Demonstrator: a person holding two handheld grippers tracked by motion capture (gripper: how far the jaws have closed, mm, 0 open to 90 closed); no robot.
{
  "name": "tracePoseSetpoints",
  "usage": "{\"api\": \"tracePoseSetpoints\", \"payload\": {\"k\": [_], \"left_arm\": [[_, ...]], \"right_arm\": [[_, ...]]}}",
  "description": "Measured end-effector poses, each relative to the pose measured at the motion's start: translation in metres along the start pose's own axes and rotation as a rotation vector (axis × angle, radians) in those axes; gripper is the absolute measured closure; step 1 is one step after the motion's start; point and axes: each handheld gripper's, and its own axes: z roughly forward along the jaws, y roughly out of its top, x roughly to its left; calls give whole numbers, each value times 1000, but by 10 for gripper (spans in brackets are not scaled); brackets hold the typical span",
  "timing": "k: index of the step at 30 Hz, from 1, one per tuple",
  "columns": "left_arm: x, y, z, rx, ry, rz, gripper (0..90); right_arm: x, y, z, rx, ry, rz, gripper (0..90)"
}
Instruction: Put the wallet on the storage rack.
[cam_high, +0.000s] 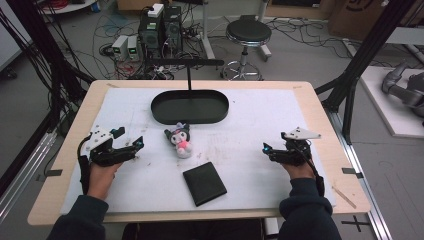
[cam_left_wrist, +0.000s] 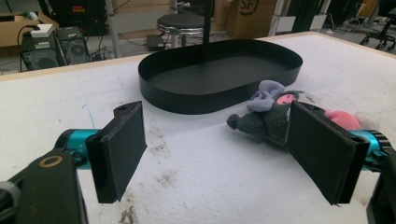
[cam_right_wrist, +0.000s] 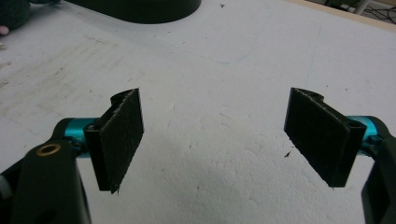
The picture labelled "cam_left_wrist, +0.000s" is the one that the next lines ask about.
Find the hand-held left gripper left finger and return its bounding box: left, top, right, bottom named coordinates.
left=54, top=100, right=149, bottom=204

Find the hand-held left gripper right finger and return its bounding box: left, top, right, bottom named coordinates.
left=284, top=101, right=394, bottom=206

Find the grey plush toy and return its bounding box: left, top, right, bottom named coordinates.
left=226, top=79, right=363, bottom=147

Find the black oval tray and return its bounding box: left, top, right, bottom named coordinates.
left=137, top=38, right=304, bottom=116

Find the grey metal table leg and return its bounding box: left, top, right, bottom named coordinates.
left=105, top=0, right=122, bottom=60

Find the black computer tower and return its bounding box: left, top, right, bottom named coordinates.
left=20, top=26, right=85, bottom=73

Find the black wheeled chair base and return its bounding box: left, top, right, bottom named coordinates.
left=359, top=12, right=396, bottom=51

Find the round black stool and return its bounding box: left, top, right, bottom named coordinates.
left=156, top=13, right=206, bottom=49

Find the white power adapter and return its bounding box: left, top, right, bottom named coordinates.
left=30, top=23, right=55, bottom=39

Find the brown cardboard box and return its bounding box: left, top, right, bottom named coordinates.
left=224, top=0, right=278, bottom=40

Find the black vertical stand pole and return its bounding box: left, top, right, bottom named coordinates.
left=202, top=0, right=215, bottom=45

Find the wooden desk with clutter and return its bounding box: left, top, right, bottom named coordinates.
left=0, top=10, right=60, bottom=58

